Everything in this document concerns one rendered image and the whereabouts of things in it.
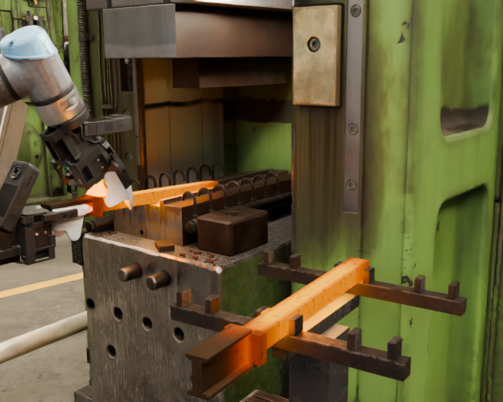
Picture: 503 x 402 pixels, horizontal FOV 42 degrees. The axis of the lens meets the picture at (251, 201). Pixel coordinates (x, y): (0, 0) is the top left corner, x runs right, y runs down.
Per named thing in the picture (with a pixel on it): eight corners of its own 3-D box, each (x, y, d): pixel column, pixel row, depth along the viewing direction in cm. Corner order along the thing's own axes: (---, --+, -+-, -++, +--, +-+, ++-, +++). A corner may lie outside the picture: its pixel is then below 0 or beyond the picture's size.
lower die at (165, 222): (182, 246, 127) (181, 203, 125) (113, 230, 139) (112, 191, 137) (304, 206, 159) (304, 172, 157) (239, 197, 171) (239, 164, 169)
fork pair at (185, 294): (211, 315, 82) (210, 300, 81) (176, 306, 85) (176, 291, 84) (301, 266, 101) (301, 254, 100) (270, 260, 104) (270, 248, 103)
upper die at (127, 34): (176, 57, 119) (175, 3, 117) (104, 58, 131) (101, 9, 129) (305, 57, 151) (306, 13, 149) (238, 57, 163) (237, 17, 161)
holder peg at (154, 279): (155, 292, 119) (154, 278, 118) (144, 289, 120) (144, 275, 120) (171, 286, 122) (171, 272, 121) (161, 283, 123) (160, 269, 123)
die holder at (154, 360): (223, 497, 123) (219, 268, 113) (93, 428, 146) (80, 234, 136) (368, 381, 166) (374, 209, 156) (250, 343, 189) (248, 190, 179)
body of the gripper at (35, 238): (33, 250, 114) (-34, 266, 104) (29, 201, 112) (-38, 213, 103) (60, 258, 109) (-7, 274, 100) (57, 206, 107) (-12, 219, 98)
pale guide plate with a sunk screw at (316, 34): (334, 106, 114) (336, 4, 111) (291, 104, 120) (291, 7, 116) (340, 105, 116) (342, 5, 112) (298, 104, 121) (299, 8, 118)
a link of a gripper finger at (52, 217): (67, 215, 113) (21, 224, 107) (66, 205, 113) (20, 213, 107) (83, 219, 110) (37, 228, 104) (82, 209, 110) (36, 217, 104)
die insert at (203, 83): (199, 88, 130) (198, 57, 129) (172, 88, 135) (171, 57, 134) (287, 83, 153) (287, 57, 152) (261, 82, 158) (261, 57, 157)
